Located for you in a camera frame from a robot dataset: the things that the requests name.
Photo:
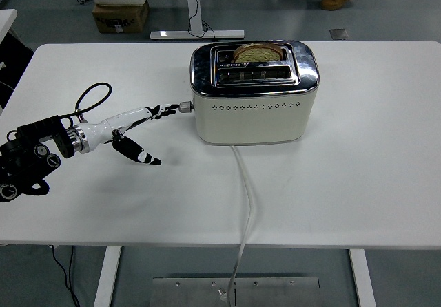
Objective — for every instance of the white side table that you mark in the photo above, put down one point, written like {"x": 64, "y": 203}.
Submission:
{"x": 6, "y": 19}

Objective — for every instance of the grey toaster lever knob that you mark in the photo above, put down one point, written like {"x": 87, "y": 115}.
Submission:
{"x": 186, "y": 107}

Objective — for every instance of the toasted bread slice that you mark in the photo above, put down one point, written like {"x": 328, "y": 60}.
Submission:
{"x": 256, "y": 55}

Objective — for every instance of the brown cardboard box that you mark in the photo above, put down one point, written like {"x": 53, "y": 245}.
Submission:
{"x": 120, "y": 18}

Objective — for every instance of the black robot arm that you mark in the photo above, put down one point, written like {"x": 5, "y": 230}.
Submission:
{"x": 34, "y": 138}

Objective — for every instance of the white table leg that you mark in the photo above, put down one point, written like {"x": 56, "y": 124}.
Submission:
{"x": 107, "y": 279}
{"x": 363, "y": 279}

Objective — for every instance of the grey floor outlet plate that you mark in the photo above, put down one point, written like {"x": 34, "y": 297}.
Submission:
{"x": 339, "y": 34}

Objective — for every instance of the cream chrome two-slot toaster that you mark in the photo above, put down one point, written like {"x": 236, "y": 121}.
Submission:
{"x": 251, "y": 124}

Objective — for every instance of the black object beside table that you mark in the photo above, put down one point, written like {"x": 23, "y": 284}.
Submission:
{"x": 13, "y": 59}

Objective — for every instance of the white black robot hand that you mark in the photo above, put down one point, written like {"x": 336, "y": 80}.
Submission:
{"x": 113, "y": 121}

